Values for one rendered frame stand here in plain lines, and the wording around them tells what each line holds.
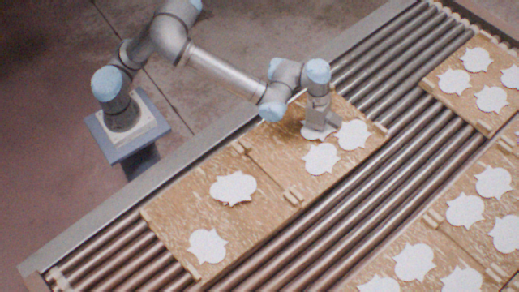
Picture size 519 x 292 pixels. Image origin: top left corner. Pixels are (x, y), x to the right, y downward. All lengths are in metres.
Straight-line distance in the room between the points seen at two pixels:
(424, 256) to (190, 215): 0.76
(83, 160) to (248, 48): 1.21
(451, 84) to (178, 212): 1.10
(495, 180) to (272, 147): 0.78
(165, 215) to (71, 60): 2.16
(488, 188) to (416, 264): 0.38
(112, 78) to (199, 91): 1.46
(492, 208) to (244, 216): 0.82
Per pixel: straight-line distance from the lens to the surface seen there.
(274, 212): 1.92
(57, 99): 3.76
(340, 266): 1.85
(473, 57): 2.39
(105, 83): 2.10
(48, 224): 3.25
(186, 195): 1.99
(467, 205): 1.97
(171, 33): 1.77
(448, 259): 1.88
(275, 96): 1.80
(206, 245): 1.88
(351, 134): 2.07
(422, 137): 2.13
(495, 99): 2.27
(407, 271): 1.83
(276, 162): 2.02
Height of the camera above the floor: 2.61
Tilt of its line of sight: 54 degrees down
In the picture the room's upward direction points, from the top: 8 degrees counter-clockwise
